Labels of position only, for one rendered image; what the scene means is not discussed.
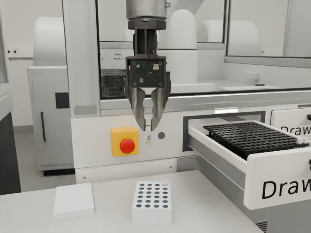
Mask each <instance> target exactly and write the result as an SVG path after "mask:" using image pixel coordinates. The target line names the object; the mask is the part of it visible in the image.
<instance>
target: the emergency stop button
mask: <svg viewBox="0 0 311 233"><path fill-rule="evenodd" d="M134 148H135V143H134V142H133V140H131V139H124V140H122V141H121V143H120V150H121V151H122V152H123V153H131V152H132V151H133V150H134Z"/></svg>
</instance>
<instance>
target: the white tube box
mask: <svg viewBox="0 0 311 233"><path fill-rule="evenodd" d="M132 224H165V225H171V224H172V204H171V187H170V181H168V185H167V186H163V181H137V186H136V190H135V195H134V200H133V205H132Z"/></svg>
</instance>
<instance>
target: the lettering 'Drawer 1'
mask: <svg viewBox="0 0 311 233"><path fill-rule="evenodd" d="M268 183H272V184H273V185H274V191H273V193H272V194H271V195H270V196H266V197H265V189H266V184H268ZM292 183H296V186H292V187H290V188H289V190H288V193H289V194H290V195H292V194H294V193H298V186H299V184H298V182H297V181H292V182H291V183H290V184H292ZM302 183H303V192H306V189H307V186H308V184H310V191H311V179H308V182H307V184H306V187H305V182H304V180H302ZM285 184H287V182H286V183H284V184H283V183H282V184H280V194H279V196H281V193H282V187H283V186H284V185H285ZM295 187H296V190H295V191H294V192H292V193H291V192H290V190H291V189H292V188H295ZM275 192H276V183H275V182H274V181H267V182H264V184H263V194H262V199H266V198H270V197H272V196H273V195H274V194H275Z"/></svg>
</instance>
